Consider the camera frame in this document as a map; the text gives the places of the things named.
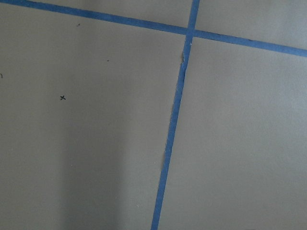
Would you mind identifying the blue tape strip crosswise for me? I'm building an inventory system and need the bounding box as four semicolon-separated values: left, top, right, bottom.
1;0;307;57

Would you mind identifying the blue tape strip lengthwise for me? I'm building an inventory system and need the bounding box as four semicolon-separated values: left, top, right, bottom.
150;0;200;230

